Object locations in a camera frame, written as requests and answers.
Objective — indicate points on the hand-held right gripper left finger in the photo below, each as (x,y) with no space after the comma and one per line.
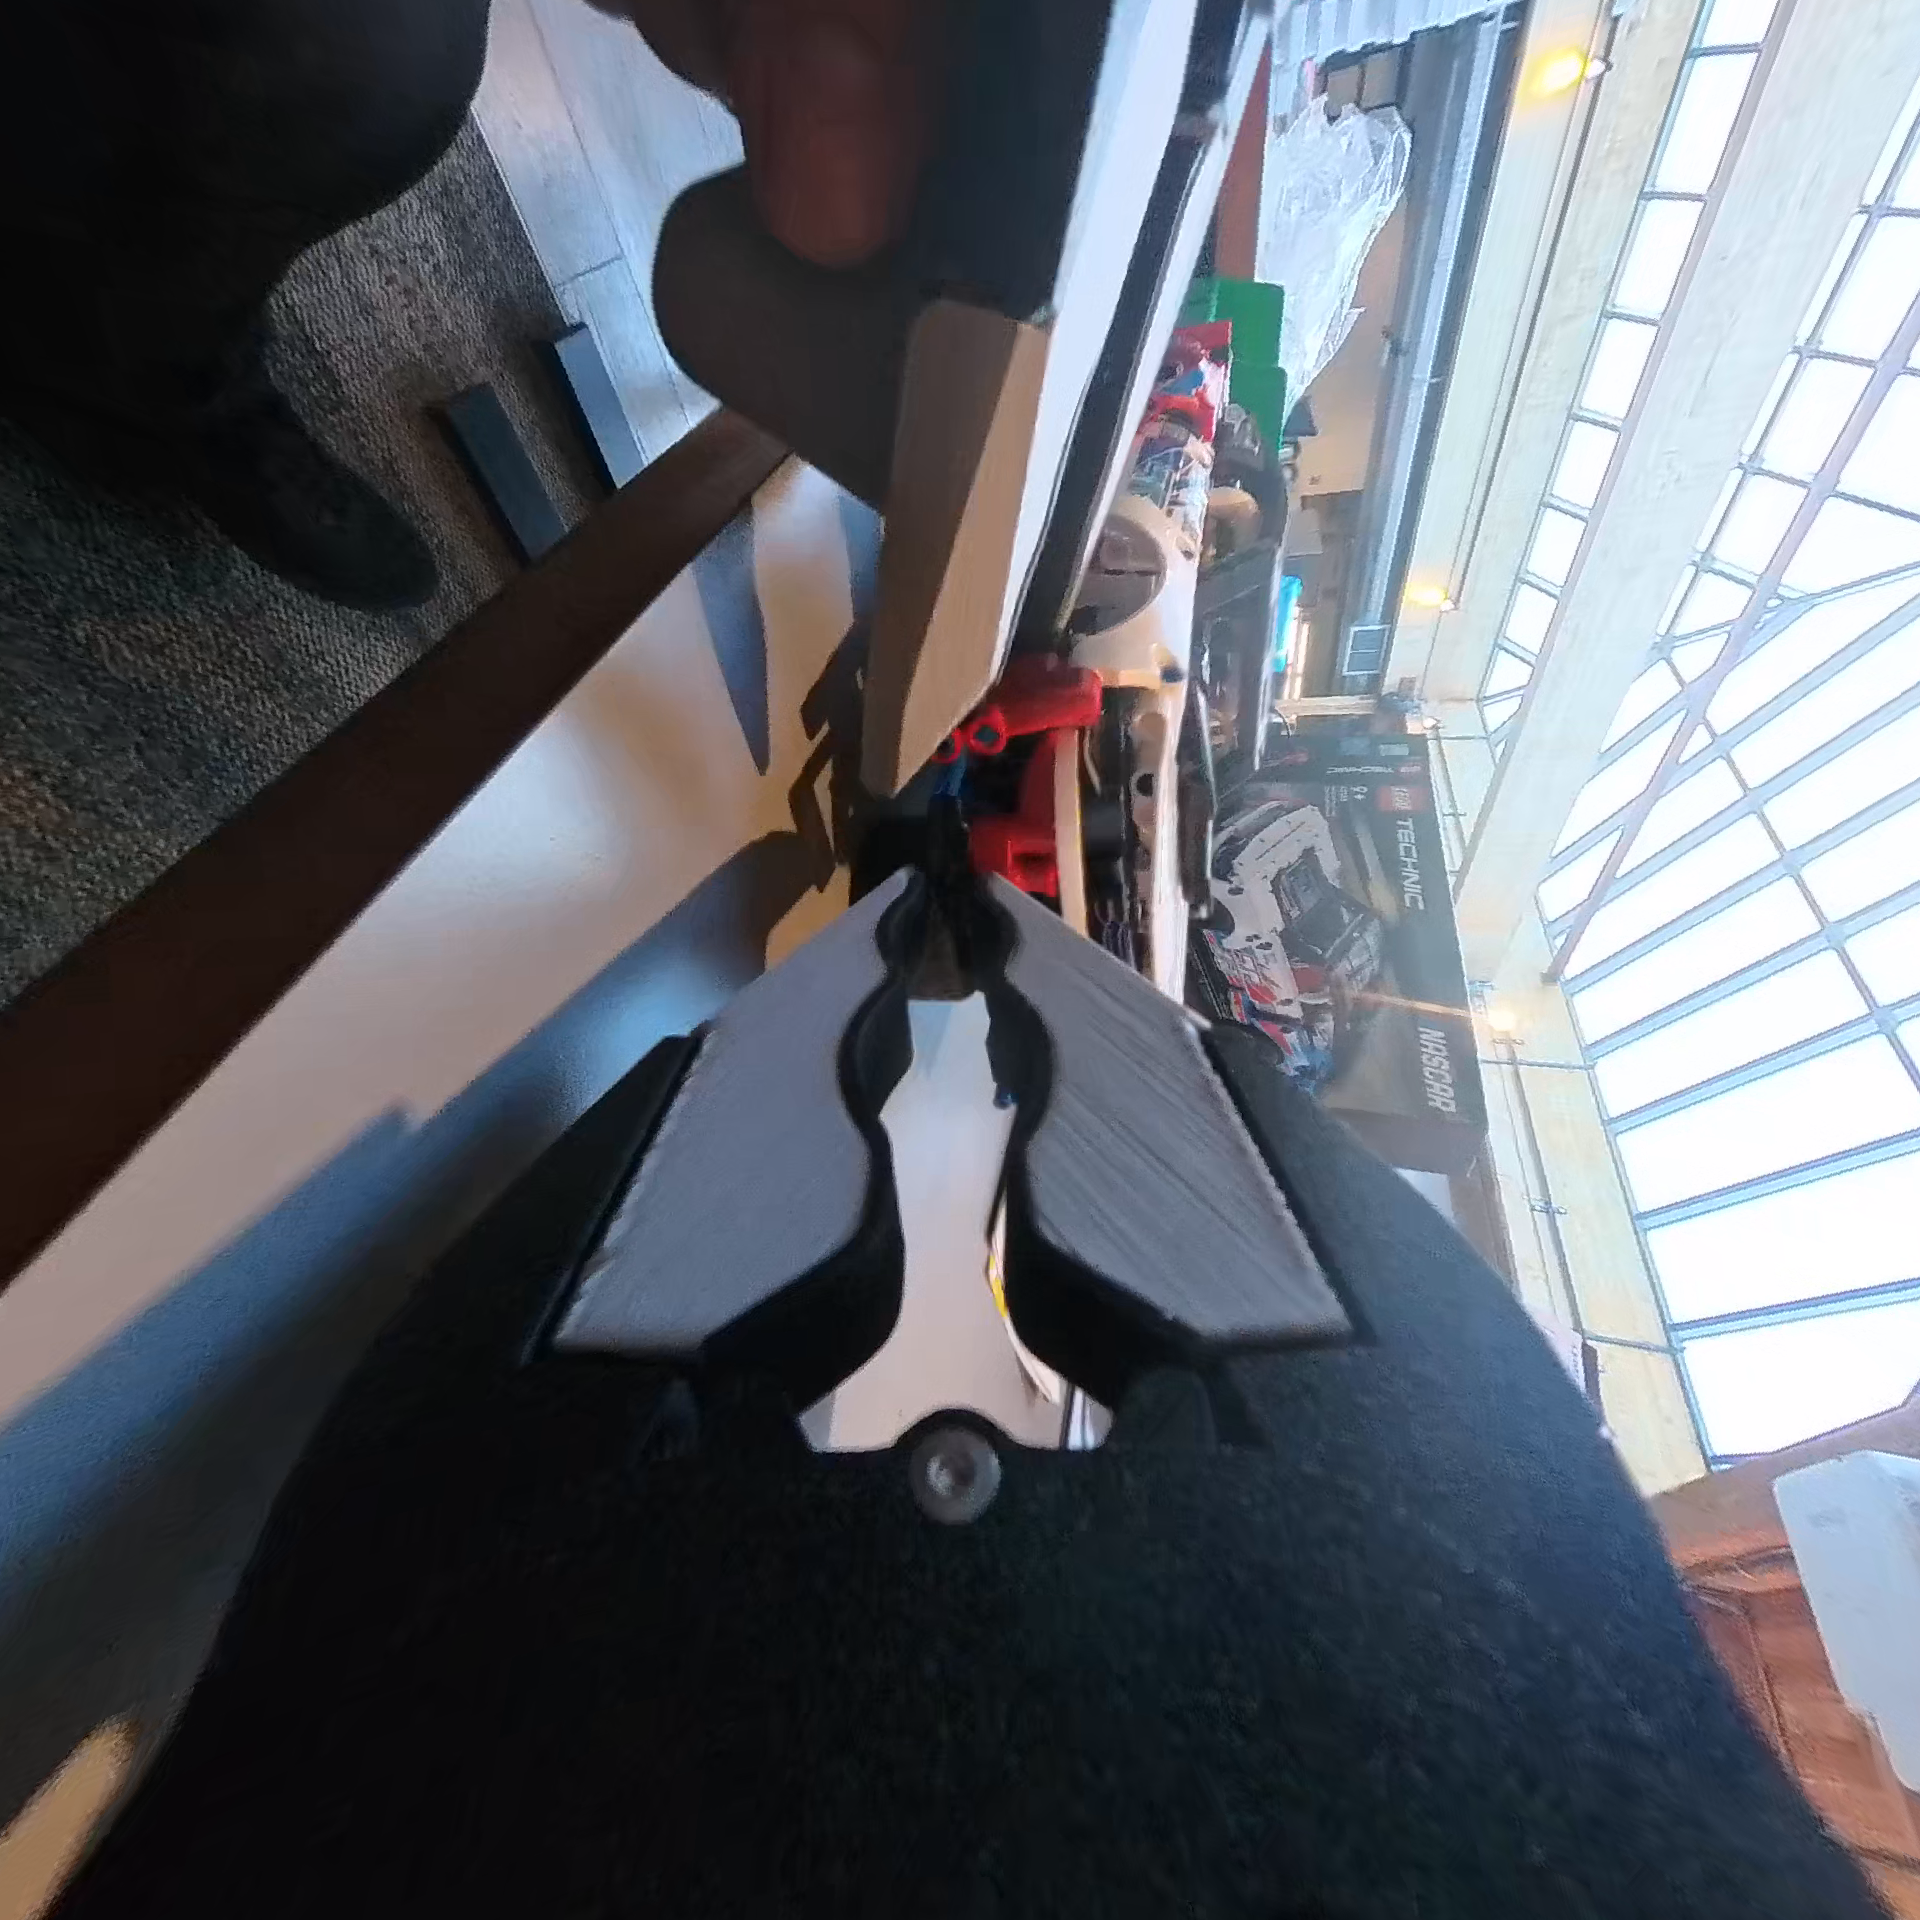
(750,1185)

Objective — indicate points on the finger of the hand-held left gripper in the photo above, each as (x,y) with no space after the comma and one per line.
(955,524)
(1126,225)

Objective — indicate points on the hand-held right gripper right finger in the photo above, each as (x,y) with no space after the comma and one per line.
(1172,1185)

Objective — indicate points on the brick-built toy race car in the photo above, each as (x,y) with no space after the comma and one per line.
(1142,600)

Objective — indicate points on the person's left hand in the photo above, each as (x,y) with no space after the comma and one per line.
(827,120)

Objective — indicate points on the green plastic bin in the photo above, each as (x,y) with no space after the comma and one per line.
(1245,346)

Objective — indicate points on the clear plastic sheet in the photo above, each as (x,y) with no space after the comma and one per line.
(1336,225)

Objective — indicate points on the race car set box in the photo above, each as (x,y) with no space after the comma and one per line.
(1350,961)

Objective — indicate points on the large grid window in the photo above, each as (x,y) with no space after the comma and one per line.
(1771,749)

